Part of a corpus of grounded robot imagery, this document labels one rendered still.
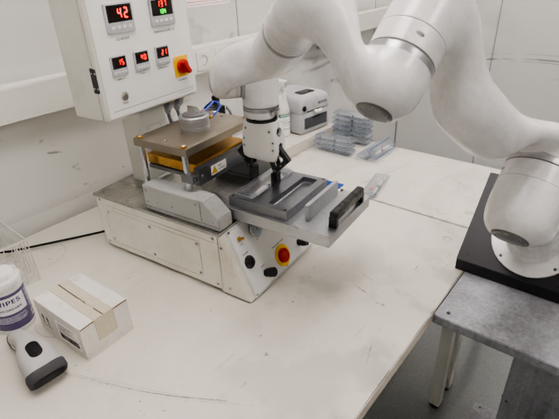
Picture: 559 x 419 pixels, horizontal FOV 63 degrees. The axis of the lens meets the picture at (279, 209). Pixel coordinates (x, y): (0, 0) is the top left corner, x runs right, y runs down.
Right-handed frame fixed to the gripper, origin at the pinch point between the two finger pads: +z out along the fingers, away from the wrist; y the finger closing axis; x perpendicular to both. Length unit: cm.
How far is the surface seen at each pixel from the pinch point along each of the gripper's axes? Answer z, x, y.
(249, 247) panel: 15.4, 9.6, -1.1
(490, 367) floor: 101, -69, -58
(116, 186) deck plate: 8.6, 11.2, 45.3
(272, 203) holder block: 2.9, 6.5, -6.4
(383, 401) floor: 101, -31, -27
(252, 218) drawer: 5.5, 10.9, -3.5
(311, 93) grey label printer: 5, -92, 38
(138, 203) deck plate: 8.6, 15.2, 31.4
